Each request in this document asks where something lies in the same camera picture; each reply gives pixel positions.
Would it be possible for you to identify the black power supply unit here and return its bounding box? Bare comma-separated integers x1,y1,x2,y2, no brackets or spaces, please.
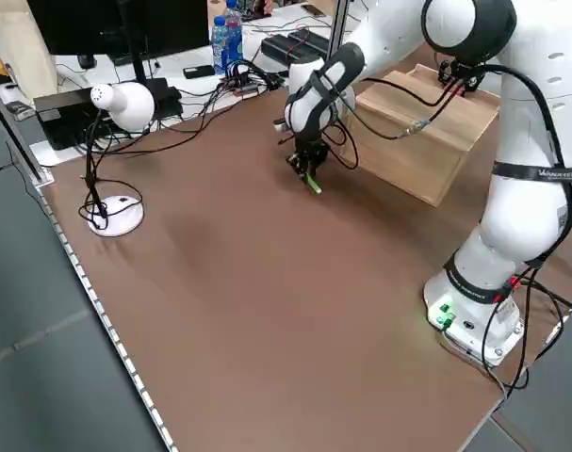
287,27,333,53
260,33,299,61

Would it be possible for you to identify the beige cardboard panel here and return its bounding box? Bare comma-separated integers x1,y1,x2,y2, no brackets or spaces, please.
0,8,59,103

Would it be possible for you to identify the aluminium frame post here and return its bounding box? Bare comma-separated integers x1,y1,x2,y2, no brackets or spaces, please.
329,0,353,62
0,73,56,186

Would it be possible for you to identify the small grey usb hub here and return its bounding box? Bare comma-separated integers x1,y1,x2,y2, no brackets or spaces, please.
221,74,264,97

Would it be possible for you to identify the light wooden drawer cabinet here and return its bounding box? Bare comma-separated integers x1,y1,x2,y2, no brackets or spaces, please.
340,69,502,209

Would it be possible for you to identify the white desk lamp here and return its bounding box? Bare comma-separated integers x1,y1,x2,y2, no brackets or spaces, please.
79,82,155,238

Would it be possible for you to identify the black electronics box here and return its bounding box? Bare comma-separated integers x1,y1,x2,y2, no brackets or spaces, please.
33,89,102,152

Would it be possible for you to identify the blue water bottle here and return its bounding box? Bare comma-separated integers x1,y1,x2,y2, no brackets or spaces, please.
210,15,231,76
223,0,245,67

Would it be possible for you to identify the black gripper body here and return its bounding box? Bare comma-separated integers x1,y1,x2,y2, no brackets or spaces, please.
289,134,331,167
436,56,484,94

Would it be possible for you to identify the black computer monitor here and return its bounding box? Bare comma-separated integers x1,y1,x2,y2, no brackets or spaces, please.
25,0,212,119

